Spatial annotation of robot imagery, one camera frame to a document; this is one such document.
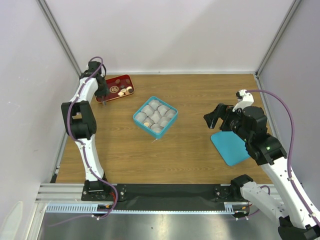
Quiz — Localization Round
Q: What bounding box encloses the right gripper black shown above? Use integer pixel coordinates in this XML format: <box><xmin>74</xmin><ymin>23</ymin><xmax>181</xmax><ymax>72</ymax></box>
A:
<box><xmin>203</xmin><ymin>102</ymin><xmax>251</xmax><ymax>143</ymax></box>

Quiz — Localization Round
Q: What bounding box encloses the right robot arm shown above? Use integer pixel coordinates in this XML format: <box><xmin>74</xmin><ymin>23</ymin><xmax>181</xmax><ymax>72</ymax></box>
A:
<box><xmin>203</xmin><ymin>103</ymin><xmax>320</xmax><ymax>240</ymax></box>

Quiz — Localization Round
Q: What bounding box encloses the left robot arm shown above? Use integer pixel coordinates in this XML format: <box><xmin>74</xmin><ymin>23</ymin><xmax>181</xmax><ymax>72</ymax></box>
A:
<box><xmin>61</xmin><ymin>56</ymin><xmax>111</xmax><ymax>202</ymax></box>

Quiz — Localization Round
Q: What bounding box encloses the red tray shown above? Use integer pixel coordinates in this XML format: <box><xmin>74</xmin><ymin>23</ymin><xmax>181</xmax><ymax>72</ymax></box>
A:
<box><xmin>105</xmin><ymin>74</ymin><xmax>135</xmax><ymax>102</ymax></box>

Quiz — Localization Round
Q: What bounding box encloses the blue tin lid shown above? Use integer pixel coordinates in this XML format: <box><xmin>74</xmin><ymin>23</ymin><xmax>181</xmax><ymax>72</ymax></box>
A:
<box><xmin>210</xmin><ymin>131</ymin><xmax>250</xmax><ymax>167</ymax></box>

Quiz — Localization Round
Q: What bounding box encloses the blue tin box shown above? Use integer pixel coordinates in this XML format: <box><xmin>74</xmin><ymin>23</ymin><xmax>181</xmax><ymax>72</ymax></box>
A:
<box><xmin>132</xmin><ymin>96</ymin><xmax>178</xmax><ymax>140</ymax></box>

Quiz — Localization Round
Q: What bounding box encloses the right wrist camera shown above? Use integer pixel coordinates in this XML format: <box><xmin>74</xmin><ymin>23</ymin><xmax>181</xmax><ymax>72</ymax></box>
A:
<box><xmin>232</xmin><ymin>89</ymin><xmax>254</xmax><ymax>112</ymax></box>

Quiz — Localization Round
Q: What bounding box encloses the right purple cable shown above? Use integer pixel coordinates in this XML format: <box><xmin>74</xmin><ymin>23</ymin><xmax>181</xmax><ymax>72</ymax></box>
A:
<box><xmin>246</xmin><ymin>89</ymin><xmax>320</xmax><ymax>226</ymax></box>

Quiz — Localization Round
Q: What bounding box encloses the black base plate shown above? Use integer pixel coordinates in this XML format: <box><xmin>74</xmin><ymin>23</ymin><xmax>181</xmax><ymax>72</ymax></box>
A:
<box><xmin>82</xmin><ymin>183</ymin><xmax>241</xmax><ymax>212</ymax></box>

